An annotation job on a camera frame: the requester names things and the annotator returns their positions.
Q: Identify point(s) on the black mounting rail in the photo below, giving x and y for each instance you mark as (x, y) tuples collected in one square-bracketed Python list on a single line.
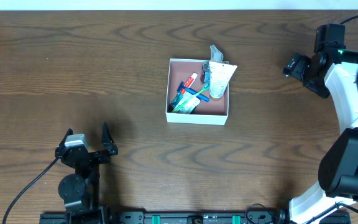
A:
[(257, 217)]

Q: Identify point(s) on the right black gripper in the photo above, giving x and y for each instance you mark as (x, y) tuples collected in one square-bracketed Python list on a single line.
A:
[(299, 66)]

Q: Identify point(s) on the blue disposable razor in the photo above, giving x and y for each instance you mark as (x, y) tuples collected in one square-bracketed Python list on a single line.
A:
[(193, 92)]

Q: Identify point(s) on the clear blue soap pump bottle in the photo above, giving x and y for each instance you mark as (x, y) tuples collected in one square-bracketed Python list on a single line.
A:
[(216, 56)]

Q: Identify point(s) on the green soap bar box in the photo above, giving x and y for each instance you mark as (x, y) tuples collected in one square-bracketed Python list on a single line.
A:
[(187, 104)]

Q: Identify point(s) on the white cardboard box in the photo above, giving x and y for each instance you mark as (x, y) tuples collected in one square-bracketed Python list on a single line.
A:
[(214, 112)]

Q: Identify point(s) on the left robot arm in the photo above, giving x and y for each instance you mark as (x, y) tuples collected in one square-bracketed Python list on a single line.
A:
[(80, 190)]

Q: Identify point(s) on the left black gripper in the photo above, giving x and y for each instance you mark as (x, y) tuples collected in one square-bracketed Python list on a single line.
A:
[(91, 156)]

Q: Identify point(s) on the green white toothbrush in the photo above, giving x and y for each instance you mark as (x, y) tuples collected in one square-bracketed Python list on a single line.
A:
[(180, 95)]

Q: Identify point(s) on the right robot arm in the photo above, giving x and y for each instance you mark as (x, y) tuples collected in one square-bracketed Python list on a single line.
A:
[(331, 72)]

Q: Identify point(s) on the white lotion tube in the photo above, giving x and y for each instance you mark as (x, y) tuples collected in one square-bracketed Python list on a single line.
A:
[(220, 75)]

